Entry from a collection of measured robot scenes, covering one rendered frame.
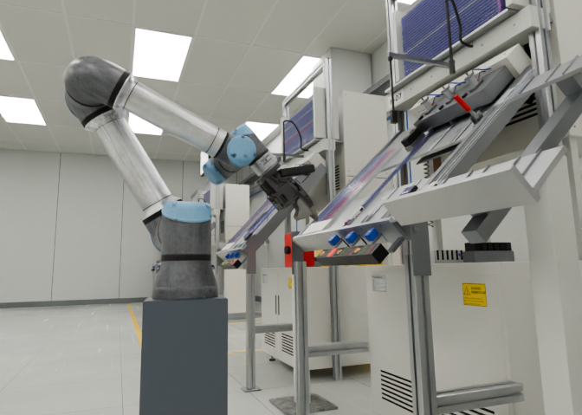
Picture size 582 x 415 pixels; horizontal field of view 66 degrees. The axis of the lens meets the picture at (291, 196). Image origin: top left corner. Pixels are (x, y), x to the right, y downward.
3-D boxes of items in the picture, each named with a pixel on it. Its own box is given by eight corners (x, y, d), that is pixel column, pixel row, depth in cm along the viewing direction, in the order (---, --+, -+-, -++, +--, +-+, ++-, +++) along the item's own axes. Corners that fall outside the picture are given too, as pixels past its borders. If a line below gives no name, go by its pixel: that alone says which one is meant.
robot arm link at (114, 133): (173, 263, 111) (53, 69, 106) (164, 264, 124) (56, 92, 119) (214, 238, 116) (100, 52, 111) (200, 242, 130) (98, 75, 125)
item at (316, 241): (406, 241, 112) (388, 219, 111) (304, 251, 173) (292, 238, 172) (409, 237, 112) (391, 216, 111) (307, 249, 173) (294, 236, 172)
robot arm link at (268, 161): (264, 154, 138) (273, 147, 130) (274, 165, 138) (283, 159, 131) (247, 169, 135) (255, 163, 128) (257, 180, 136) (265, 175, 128)
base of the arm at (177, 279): (150, 300, 96) (151, 254, 98) (153, 296, 110) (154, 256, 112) (221, 298, 100) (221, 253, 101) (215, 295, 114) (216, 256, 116)
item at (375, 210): (403, 230, 112) (395, 220, 112) (302, 244, 173) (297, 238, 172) (443, 181, 119) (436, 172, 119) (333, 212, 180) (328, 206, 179)
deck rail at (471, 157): (411, 240, 110) (395, 222, 109) (406, 241, 112) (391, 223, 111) (543, 80, 136) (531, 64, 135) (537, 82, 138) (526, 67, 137)
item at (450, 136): (482, 147, 126) (472, 133, 125) (364, 188, 187) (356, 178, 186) (537, 82, 138) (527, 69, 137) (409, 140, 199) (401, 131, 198)
